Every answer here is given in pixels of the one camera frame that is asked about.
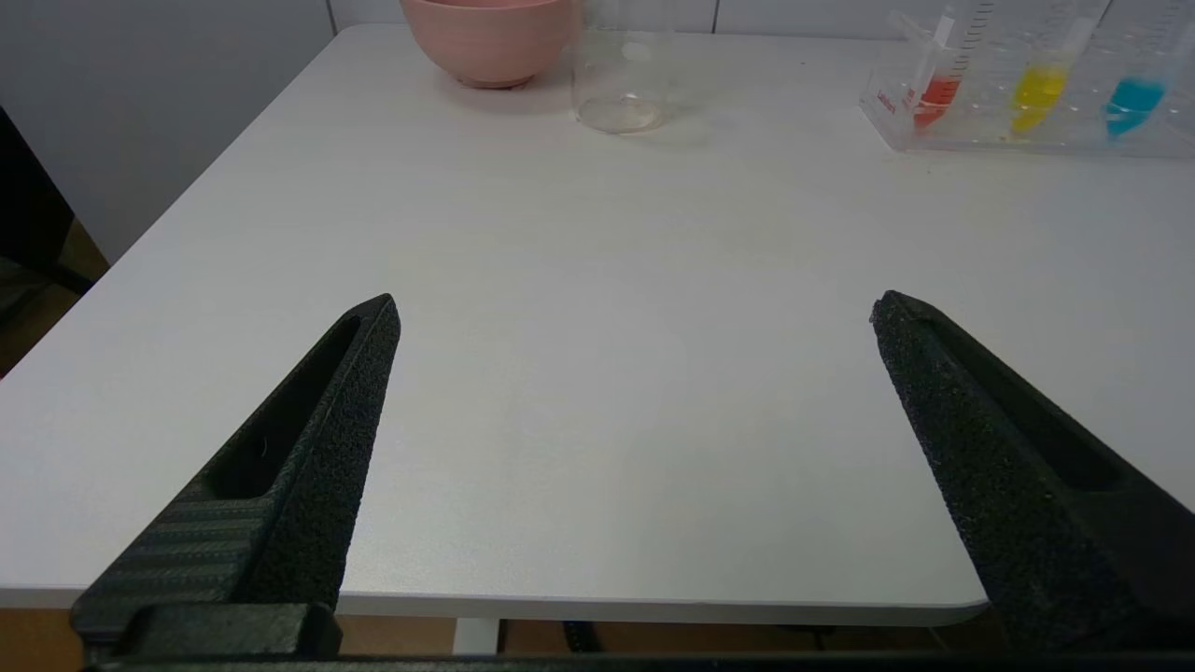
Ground clear glass beaker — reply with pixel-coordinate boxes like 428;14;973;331
571;0;679;134

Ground test tube with blue pigment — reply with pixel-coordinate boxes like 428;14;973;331
1104;0;1195;140

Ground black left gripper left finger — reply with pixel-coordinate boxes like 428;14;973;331
70;295;401;654

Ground test tube with red pigment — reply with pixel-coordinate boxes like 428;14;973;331
910;7;992;130

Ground white table leg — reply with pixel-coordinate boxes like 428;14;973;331
453;618;502;654

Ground black stand beside table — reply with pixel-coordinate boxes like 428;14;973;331
0;107;108;323

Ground pink bowl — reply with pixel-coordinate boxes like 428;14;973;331
400;0;584;91

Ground clear plastic test tube rack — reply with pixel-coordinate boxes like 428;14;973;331
859;7;1195;158

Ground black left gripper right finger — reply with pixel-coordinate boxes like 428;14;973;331
870;290;1195;654

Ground test tube with yellow pigment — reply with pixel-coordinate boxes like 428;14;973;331
1011;0;1114;135

